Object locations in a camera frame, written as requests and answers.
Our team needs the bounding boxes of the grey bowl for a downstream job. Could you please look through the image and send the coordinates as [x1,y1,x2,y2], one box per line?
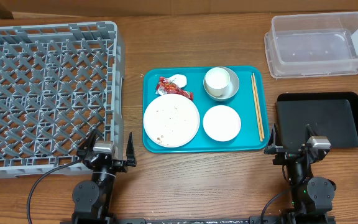
[203,67,239,101]

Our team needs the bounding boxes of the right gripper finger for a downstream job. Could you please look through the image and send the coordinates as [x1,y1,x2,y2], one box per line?
[266,123,282,153]
[305,124,316,146]

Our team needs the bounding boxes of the white cup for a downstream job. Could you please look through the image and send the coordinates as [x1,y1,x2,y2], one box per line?
[204,67,230,97]

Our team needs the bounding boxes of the teal serving tray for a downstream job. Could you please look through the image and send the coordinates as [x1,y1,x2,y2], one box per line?
[143,65,270,153]

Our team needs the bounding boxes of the small pink bowl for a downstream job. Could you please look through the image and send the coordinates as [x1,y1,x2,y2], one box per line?
[203,105,241,142]

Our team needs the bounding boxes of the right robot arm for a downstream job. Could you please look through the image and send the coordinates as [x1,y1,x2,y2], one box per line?
[260,125,336,223]

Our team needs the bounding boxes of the large white plate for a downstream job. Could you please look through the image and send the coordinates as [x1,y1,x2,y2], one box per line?
[143,94,200,148]

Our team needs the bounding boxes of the left wooden chopstick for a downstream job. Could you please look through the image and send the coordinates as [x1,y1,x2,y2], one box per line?
[251,73,264,142]

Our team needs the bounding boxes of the red snack wrapper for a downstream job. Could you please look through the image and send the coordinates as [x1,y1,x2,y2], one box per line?
[156,77,194,101]

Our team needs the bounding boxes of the white tissue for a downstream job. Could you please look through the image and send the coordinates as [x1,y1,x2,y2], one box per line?
[168,74,187,88]

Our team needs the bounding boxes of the clear plastic bin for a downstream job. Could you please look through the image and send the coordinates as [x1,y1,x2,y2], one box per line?
[264,12,358,78]

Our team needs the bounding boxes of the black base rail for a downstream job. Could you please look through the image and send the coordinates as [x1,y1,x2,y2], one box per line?
[60,215,336,224]

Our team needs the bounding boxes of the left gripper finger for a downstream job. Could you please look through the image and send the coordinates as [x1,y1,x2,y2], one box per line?
[78,128,98,152]
[126,132,137,167]

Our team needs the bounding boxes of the black plastic tray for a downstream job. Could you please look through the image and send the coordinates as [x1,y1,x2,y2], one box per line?
[276,91,358,149]

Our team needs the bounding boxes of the wooden chopstick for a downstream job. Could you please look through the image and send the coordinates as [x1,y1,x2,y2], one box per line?
[251,73,264,142]
[252,73,265,141]

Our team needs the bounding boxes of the grey plastic dish rack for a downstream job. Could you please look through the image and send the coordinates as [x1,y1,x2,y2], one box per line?
[0,21,125,179]

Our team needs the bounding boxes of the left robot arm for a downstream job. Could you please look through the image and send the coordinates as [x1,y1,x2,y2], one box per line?
[71,129,137,223]

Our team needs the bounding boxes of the right wooden chopstick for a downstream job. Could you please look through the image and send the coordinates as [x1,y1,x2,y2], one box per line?
[252,73,265,141]

